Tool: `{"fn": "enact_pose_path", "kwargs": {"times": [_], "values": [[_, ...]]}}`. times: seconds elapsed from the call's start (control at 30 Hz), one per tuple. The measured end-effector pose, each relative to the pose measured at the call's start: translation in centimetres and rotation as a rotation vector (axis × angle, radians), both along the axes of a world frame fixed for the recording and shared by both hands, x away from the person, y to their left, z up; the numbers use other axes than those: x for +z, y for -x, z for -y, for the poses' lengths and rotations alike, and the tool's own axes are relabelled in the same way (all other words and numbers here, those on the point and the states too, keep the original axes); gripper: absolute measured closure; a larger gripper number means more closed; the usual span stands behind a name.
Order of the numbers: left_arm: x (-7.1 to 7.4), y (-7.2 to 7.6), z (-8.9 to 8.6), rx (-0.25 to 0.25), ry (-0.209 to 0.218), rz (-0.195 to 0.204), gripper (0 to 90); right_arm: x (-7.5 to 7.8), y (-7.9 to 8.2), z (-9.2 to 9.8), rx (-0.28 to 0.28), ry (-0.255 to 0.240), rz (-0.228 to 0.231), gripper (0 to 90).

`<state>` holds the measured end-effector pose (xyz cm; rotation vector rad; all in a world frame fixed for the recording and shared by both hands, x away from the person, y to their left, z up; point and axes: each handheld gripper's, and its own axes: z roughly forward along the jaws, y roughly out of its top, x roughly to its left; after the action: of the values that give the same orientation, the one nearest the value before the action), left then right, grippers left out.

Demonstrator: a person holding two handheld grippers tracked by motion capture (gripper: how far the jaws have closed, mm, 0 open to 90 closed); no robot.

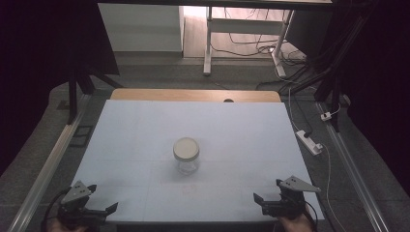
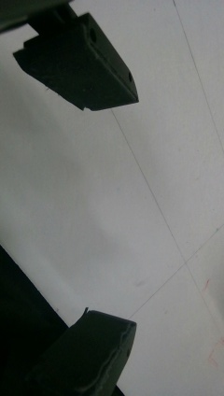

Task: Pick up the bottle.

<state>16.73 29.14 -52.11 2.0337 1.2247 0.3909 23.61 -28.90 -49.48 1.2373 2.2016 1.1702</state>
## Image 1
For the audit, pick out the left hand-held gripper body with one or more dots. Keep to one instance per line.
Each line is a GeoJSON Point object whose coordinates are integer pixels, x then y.
{"type": "Point", "coordinates": [76, 193]}

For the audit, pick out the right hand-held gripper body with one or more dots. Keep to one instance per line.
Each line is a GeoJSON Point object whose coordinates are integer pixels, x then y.
{"type": "Point", "coordinates": [290, 201]}

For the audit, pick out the clear glass jar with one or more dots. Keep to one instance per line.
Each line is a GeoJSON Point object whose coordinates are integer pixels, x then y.
{"type": "Point", "coordinates": [187, 165]}

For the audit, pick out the beige round jar lid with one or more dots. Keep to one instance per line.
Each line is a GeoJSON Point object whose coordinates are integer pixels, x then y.
{"type": "Point", "coordinates": [186, 149]}

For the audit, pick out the person's right hand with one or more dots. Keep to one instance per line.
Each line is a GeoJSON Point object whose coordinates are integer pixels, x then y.
{"type": "Point", "coordinates": [296, 225]}

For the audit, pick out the person's left hand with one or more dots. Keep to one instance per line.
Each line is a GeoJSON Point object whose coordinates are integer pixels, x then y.
{"type": "Point", "coordinates": [64, 228]}

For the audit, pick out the white power strip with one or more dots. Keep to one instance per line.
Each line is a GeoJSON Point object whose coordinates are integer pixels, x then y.
{"type": "Point", "coordinates": [308, 141]}

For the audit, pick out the small white adapter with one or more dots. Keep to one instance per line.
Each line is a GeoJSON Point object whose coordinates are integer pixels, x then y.
{"type": "Point", "coordinates": [326, 116]}

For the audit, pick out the white table mat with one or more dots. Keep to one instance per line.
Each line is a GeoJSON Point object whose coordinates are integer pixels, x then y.
{"type": "Point", "coordinates": [206, 135]}

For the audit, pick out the black metal stand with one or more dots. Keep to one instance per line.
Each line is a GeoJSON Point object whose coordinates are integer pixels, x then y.
{"type": "Point", "coordinates": [79, 83]}
{"type": "Point", "coordinates": [332, 83]}

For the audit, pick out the black curtain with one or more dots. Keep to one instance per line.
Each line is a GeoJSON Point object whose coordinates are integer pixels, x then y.
{"type": "Point", "coordinates": [48, 58]}
{"type": "Point", "coordinates": [380, 80]}

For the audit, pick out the white cabinet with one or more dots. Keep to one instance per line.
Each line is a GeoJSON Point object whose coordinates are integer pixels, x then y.
{"type": "Point", "coordinates": [141, 27]}

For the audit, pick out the aluminium floor rail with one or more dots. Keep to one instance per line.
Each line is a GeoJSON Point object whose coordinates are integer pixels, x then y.
{"type": "Point", "coordinates": [48, 167]}
{"type": "Point", "coordinates": [351, 174]}

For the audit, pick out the white desk frame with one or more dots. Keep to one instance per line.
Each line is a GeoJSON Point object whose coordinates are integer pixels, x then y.
{"type": "Point", "coordinates": [245, 25]}

